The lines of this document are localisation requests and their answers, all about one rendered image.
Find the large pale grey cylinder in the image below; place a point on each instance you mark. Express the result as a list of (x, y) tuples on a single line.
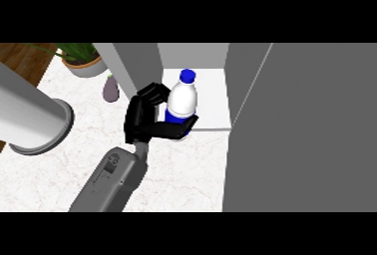
[(27, 116)]

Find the green plant in grey pot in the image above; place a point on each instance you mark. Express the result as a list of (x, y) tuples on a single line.
[(86, 64)]

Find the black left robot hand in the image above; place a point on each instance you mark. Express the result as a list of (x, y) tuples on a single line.
[(139, 119)]

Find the purple eggplant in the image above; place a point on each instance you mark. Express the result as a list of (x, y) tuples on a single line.
[(110, 90)]

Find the white bottle with blue cap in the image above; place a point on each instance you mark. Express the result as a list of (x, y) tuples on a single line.
[(182, 96)]

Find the dark grey cabinet door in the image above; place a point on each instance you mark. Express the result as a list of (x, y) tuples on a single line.
[(314, 132)]

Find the grey cabinet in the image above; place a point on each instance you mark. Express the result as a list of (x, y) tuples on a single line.
[(139, 63)]

